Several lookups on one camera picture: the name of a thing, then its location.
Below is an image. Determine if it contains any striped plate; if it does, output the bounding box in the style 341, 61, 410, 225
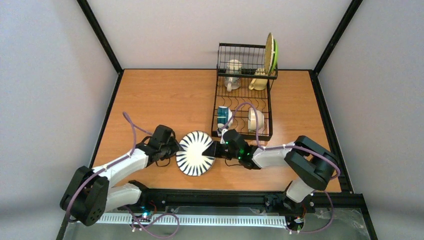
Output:
176, 130, 215, 177

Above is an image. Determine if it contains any white bowl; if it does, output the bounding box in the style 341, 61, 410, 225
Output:
216, 106, 233, 130
247, 107, 265, 132

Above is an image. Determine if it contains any black wire dish rack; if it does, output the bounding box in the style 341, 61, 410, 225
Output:
210, 43, 278, 141

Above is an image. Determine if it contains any yellow ceramic mug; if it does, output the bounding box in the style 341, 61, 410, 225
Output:
248, 67, 268, 91

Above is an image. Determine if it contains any tall patterned ceramic cup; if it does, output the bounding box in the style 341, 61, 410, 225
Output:
224, 59, 242, 92

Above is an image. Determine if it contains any green plate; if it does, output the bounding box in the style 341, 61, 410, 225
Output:
270, 38, 279, 74

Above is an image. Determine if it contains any woven bamboo pattern plate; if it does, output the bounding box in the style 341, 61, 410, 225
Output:
264, 32, 277, 75

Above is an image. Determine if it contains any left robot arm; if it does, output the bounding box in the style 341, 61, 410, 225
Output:
59, 125, 182, 226

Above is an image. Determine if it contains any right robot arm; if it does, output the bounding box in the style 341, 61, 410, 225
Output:
201, 129, 341, 204

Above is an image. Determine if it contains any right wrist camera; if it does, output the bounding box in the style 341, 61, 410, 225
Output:
220, 128, 228, 145

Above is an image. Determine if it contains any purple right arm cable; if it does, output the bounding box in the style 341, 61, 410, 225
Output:
220, 102, 341, 235

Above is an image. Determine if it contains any black enclosure frame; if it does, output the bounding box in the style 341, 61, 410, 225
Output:
59, 0, 377, 240

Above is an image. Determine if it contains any white cable duct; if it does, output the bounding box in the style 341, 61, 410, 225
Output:
96, 212, 288, 229

